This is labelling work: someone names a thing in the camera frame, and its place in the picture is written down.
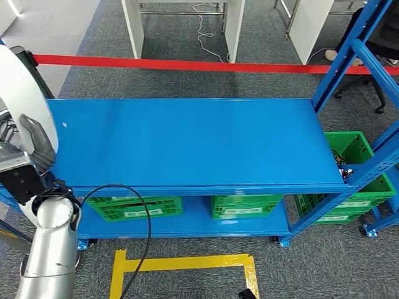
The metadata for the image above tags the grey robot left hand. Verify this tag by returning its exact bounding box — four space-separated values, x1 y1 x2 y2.
19 115 57 174

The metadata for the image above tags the white curved plastic part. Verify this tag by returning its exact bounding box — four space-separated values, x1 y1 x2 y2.
0 44 59 156

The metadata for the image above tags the blue metal shelf rack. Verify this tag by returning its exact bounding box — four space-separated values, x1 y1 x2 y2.
0 0 399 252
363 164 399 239

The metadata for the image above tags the long green plastic crate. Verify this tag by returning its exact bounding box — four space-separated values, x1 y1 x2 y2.
87 196 184 223

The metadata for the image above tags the white desk with metal rails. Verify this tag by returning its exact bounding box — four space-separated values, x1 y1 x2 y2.
274 0 356 65
120 0 246 64

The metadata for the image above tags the red barrier belt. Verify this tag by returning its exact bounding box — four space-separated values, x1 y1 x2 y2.
32 54 399 76

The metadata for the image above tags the short green plastic crate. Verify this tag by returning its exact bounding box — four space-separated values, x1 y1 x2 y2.
211 194 283 221

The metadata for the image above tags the person's foot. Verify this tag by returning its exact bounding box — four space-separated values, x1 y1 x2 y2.
325 49 363 67

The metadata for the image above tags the large open green crate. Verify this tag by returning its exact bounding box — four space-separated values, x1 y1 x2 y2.
294 131 397 225

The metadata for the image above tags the black office chair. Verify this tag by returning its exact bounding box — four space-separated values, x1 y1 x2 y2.
334 0 399 115

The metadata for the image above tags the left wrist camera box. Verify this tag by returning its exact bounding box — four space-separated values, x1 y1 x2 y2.
0 142 48 206

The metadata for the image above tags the dark barrier post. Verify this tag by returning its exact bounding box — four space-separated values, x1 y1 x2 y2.
11 46 55 100

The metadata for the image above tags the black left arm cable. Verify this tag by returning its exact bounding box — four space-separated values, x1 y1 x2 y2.
67 184 153 299

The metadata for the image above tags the white floor cable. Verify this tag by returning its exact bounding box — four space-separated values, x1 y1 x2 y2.
193 3 230 64
307 47 326 63

